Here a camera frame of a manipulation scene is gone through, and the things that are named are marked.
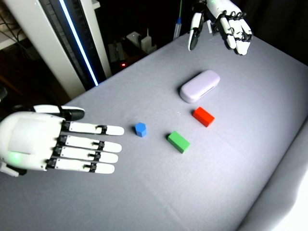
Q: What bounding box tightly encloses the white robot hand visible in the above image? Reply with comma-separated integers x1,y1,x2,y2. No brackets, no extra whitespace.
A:
0,104,125,178
187,0,253,56

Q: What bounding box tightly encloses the lilac hard glasses case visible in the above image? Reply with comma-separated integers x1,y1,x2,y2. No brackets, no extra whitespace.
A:
180,70,221,104

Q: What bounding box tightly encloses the blue hexagonal block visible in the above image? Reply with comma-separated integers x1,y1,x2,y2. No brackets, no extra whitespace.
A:
134,122,149,138

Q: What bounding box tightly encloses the white plastic bottle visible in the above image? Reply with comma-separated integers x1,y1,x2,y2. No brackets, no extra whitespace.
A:
141,28,157,52

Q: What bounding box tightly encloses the red rectangular block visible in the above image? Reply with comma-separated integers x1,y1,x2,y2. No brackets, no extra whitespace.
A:
192,106,216,128

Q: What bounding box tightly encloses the white column with light strip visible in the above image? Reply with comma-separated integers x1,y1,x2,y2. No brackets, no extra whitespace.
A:
3,0,113,99

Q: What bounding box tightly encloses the white shelf board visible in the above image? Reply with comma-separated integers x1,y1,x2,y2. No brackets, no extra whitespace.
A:
0,30,26,50

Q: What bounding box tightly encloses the white power adapter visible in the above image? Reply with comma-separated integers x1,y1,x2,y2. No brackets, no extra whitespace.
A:
126,31,142,48

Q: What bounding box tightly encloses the green rectangular block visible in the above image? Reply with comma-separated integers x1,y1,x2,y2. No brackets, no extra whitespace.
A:
167,131,191,154

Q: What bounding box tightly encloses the grey table cloth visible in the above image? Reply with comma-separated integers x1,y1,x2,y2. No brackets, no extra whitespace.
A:
0,23,308,231

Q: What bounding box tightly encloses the green cable with connector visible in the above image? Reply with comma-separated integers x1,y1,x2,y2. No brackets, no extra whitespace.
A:
172,0,183,41

